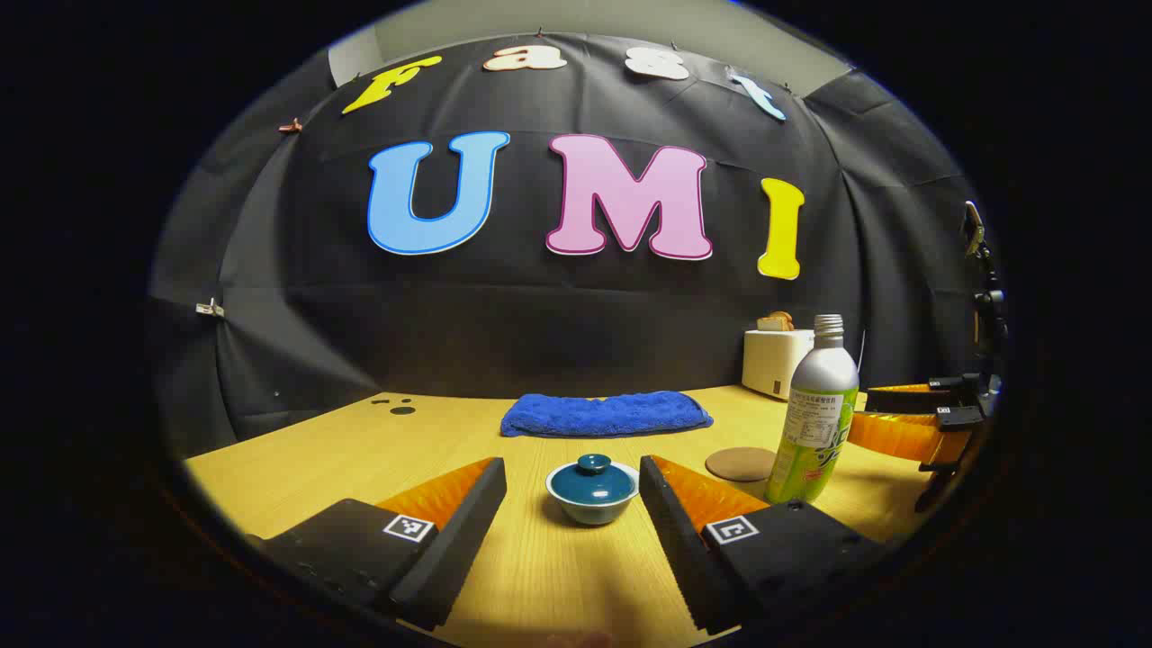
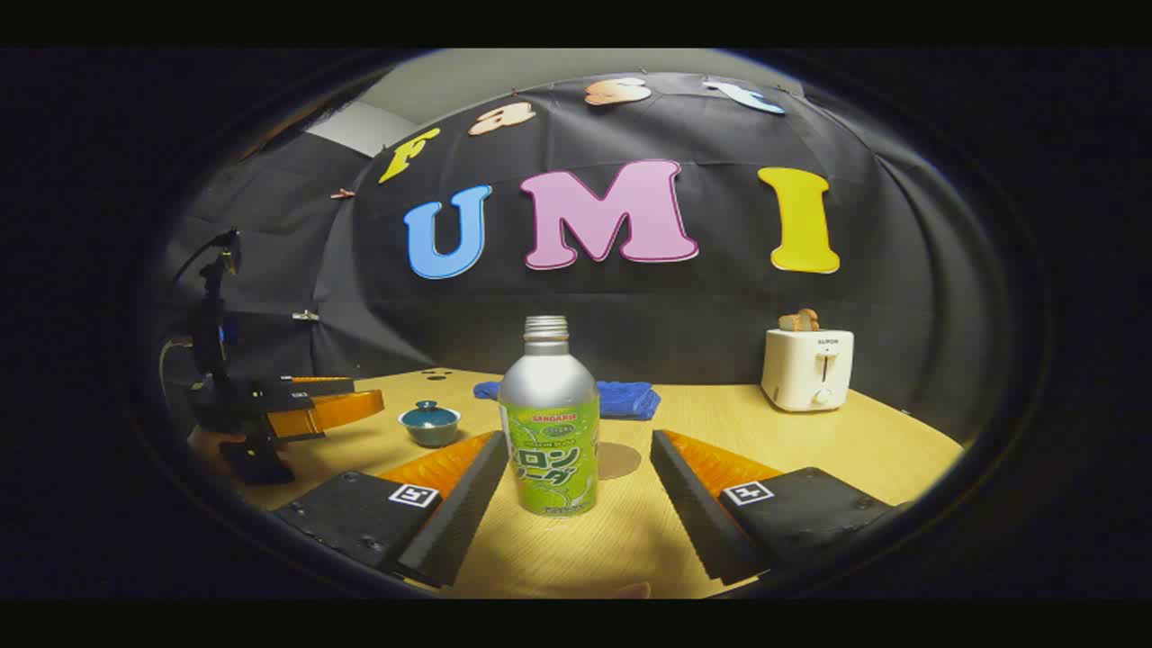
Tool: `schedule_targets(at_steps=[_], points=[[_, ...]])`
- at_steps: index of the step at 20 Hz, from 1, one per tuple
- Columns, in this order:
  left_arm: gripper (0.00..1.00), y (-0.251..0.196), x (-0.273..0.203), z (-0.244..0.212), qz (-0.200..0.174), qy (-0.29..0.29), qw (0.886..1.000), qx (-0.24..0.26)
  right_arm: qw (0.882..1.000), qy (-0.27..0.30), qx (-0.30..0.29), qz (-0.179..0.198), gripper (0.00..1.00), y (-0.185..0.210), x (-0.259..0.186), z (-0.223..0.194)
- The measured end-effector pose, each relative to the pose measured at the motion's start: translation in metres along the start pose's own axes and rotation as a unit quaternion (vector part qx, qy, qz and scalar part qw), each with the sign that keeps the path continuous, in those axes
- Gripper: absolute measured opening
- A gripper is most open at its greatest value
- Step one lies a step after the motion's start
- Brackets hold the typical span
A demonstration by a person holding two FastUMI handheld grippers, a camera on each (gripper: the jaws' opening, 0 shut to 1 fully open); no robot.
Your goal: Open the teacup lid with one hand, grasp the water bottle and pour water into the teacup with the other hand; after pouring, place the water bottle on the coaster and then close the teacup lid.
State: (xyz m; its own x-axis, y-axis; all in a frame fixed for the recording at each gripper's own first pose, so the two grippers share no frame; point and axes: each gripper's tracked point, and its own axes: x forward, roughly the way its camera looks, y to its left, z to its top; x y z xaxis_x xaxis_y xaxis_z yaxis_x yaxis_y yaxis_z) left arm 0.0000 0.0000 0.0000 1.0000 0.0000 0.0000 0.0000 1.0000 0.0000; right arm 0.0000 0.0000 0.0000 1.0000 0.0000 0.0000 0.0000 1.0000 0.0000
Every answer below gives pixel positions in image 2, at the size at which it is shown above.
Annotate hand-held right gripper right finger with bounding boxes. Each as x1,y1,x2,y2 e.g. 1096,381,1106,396
650,429,912,588

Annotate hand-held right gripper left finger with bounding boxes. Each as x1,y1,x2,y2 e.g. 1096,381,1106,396
273,430,509,589

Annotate teal teacup lid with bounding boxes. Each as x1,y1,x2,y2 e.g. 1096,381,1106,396
399,400,462,428

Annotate teal teacup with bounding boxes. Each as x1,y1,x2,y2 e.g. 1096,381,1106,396
399,412,462,448

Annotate round cork coaster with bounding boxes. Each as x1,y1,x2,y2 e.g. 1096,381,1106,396
597,442,643,481

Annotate silver green water bottle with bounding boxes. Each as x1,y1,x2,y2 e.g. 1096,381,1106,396
498,315,601,518

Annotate blue folded towel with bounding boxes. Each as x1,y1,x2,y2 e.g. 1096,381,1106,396
473,380,662,421

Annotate white toaster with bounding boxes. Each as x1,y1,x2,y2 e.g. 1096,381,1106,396
760,328,855,413

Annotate black backdrop cloth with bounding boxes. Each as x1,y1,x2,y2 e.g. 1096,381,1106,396
157,72,1000,442

